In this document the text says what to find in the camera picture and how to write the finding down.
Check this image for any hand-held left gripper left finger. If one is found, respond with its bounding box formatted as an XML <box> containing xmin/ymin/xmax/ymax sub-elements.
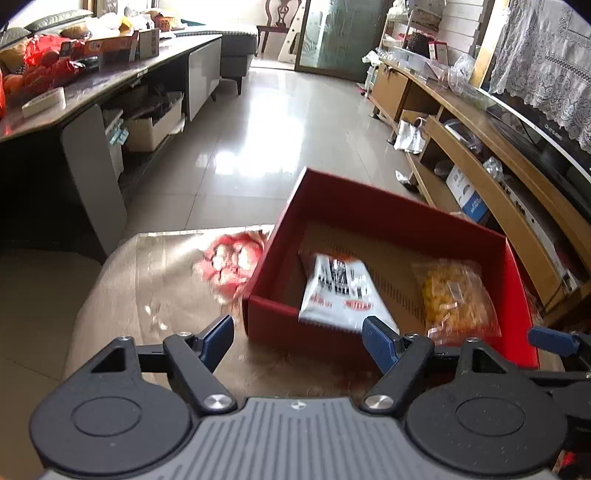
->
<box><xmin>90</xmin><ymin>315</ymin><xmax>238</xmax><ymax>415</ymax></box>

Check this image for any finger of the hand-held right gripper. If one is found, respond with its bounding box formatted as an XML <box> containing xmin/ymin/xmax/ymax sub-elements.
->
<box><xmin>527</xmin><ymin>325</ymin><xmax>591</xmax><ymax>359</ymax></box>

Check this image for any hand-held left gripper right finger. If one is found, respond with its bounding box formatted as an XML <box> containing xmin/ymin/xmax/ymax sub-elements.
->
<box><xmin>361</xmin><ymin>316</ymin><xmax>513</xmax><ymax>415</ymax></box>

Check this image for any white black-printed noodle packet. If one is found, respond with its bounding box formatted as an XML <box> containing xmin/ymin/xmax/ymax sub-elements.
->
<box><xmin>298</xmin><ymin>251</ymin><xmax>400</xmax><ymax>335</ymax></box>

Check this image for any red cardboard box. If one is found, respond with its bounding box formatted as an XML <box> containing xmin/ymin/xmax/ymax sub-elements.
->
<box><xmin>242</xmin><ymin>167</ymin><xmax>541</xmax><ymax>370</ymax></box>

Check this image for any clear bag of yellow snacks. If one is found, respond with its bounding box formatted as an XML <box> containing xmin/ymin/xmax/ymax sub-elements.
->
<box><xmin>411</xmin><ymin>258</ymin><xmax>502</xmax><ymax>347</ymax></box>

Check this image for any silver media player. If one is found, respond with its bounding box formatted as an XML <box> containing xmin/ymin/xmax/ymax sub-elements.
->
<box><xmin>501</xmin><ymin>178</ymin><xmax>583</xmax><ymax>291</ymax></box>

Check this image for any blue and white box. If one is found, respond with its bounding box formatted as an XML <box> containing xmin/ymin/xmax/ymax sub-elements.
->
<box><xmin>445</xmin><ymin>166</ymin><xmax>490</xmax><ymax>224</ymax></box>

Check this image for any black television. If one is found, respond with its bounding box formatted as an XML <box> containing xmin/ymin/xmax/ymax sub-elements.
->
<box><xmin>480</xmin><ymin>0</ymin><xmax>591</xmax><ymax>185</ymax></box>

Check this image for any white plastic bag on floor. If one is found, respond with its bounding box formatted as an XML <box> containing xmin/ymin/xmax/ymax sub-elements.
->
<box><xmin>393</xmin><ymin>117</ymin><xmax>428</xmax><ymax>155</ymax></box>

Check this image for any white cardboard box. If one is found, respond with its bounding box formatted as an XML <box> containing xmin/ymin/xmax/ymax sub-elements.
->
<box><xmin>122</xmin><ymin>92</ymin><xmax>185</xmax><ymax>153</ymax></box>

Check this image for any white plastic container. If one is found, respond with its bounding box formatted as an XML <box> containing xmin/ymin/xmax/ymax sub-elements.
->
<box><xmin>104</xmin><ymin>108</ymin><xmax>130</xmax><ymax>178</ymax></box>

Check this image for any wooden television cabinet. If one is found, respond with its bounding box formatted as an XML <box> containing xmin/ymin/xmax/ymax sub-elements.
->
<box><xmin>369</xmin><ymin>58</ymin><xmax>591</xmax><ymax>328</ymax></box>

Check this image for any dark grey coffee table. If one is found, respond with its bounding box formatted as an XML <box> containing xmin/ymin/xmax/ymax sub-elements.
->
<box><xmin>0</xmin><ymin>34</ymin><xmax>223</xmax><ymax>310</ymax></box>

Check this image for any white lace cloth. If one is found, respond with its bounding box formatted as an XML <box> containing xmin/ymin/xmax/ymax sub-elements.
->
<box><xmin>489</xmin><ymin>0</ymin><xmax>591</xmax><ymax>153</ymax></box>

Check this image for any white tissue box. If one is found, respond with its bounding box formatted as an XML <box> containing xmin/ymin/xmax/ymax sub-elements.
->
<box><xmin>22</xmin><ymin>87</ymin><xmax>66</xmax><ymax>117</ymax></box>

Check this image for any dark patterned box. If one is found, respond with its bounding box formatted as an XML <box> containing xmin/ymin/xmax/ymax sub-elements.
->
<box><xmin>406</xmin><ymin>30</ymin><xmax>432</xmax><ymax>58</ymax></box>

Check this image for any small white carton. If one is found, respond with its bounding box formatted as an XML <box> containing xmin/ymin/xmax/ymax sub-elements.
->
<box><xmin>139</xmin><ymin>28</ymin><xmax>160</xmax><ymax>60</ymax></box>

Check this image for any glass sliding door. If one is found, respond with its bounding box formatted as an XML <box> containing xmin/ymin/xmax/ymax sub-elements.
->
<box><xmin>295</xmin><ymin>0</ymin><xmax>393</xmax><ymax>84</ymax></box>

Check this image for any orange cardboard box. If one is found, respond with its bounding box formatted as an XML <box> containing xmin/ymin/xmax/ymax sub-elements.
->
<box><xmin>60</xmin><ymin>30</ymin><xmax>139</xmax><ymax>63</ymax></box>

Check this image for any white step ladder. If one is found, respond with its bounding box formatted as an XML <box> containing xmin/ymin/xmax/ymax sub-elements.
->
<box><xmin>279</xmin><ymin>0</ymin><xmax>308</xmax><ymax>61</ymax></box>

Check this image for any dark wooden chair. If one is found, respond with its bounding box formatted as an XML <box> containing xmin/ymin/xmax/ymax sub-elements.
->
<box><xmin>256</xmin><ymin>0</ymin><xmax>301</xmax><ymax>58</ymax></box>

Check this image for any white shelf rack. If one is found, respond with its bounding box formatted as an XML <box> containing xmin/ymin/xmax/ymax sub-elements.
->
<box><xmin>385</xmin><ymin>0</ymin><xmax>444</xmax><ymax>51</ymax></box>

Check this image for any red plastic bag of oranges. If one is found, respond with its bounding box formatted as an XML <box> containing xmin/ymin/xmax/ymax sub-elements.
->
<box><xmin>0</xmin><ymin>37</ymin><xmax>86</xmax><ymax>97</ymax></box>

